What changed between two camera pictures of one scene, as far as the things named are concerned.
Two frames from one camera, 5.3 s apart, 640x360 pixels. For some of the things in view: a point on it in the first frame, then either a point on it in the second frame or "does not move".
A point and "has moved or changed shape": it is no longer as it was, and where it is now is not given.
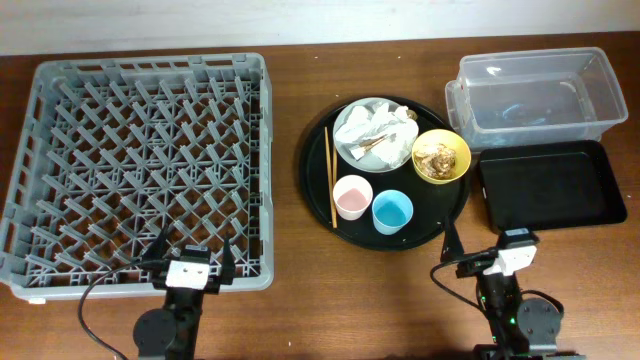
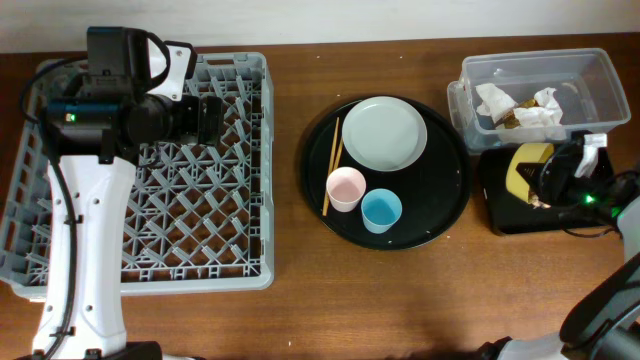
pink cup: [352, 195] has moved or changed shape
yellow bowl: [441, 156] to [523, 154]
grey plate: [374, 135] does not move
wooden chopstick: [334, 165] to [338, 152]
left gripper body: [158, 278] to [189, 122]
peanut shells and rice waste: [437, 161] to [534, 200]
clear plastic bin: [551, 95] does not move
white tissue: [388, 134] to [494, 102]
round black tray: [385, 173] does not move
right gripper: [470, 268] to [542, 176]
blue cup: [391, 210] has moved or changed shape
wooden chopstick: [330, 180] to [326, 202]
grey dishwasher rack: [116, 149] does not move
